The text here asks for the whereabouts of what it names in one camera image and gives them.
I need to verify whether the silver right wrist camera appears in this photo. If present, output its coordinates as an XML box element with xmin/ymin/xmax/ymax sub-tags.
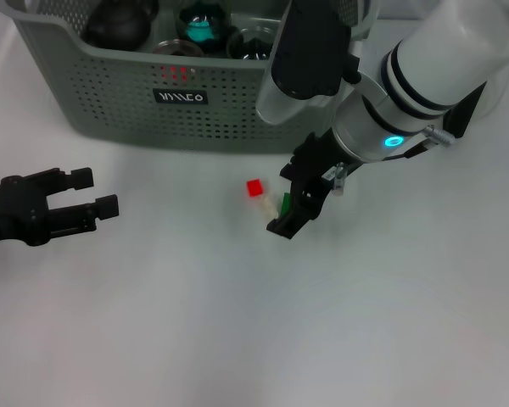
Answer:
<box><xmin>255</xmin><ymin>0</ymin><xmax>361</xmax><ymax>125</ymax></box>

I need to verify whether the glass pitcher black handle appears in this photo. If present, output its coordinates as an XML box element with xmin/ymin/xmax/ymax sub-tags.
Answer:
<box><xmin>443</xmin><ymin>63</ymin><xmax>509</xmax><ymax>140</ymax></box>

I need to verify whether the dark clay teapot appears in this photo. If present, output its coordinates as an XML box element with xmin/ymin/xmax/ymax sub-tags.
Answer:
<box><xmin>84</xmin><ymin>0</ymin><xmax>159</xmax><ymax>48</ymax></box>

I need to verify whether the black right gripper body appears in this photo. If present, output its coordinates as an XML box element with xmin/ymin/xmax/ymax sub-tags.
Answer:
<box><xmin>279</xmin><ymin>126</ymin><xmax>349</xmax><ymax>209</ymax></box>

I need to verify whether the grey perforated storage bin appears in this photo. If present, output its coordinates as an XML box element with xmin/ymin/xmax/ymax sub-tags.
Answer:
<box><xmin>3</xmin><ymin>0</ymin><xmax>381</xmax><ymax>154</ymax></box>

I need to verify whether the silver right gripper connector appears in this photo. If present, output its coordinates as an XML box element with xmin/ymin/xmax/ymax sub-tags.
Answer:
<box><xmin>324</xmin><ymin>163</ymin><xmax>350</xmax><ymax>198</ymax></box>

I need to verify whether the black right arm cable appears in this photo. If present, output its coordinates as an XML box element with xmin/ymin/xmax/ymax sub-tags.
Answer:
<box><xmin>381</xmin><ymin>125</ymin><xmax>458</xmax><ymax>164</ymax></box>

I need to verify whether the teal toy brick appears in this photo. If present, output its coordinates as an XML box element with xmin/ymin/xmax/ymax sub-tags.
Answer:
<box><xmin>185</xmin><ymin>19</ymin><xmax>218</xmax><ymax>44</ymax></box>

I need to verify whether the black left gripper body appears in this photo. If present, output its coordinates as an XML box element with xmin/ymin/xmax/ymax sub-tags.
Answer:
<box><xmin>0</xmin><ymin>171</ymin><xmax>53</xmax><ymax>248</ymax></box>

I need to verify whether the glass teacup black sleeve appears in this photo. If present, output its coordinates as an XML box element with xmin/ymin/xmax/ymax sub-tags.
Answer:
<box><xmin>153</xmin><ymin>38</ymin><xmax>205</xmax><ymax>59</ymax></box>
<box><xmin>174</xmin><ymin>0</ymin><xmax>234</xmax><ymax>46</ymax></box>
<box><xmin>227</xmin><ymin>25</ymin><xmax>279</xmax><ymax>61</ymax></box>

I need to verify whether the white toy brick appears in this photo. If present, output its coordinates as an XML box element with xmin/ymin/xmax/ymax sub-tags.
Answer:
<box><xmin>257</xmin><ymin>194</ymin><xmax>280</xmax><ymax>220</ymax></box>

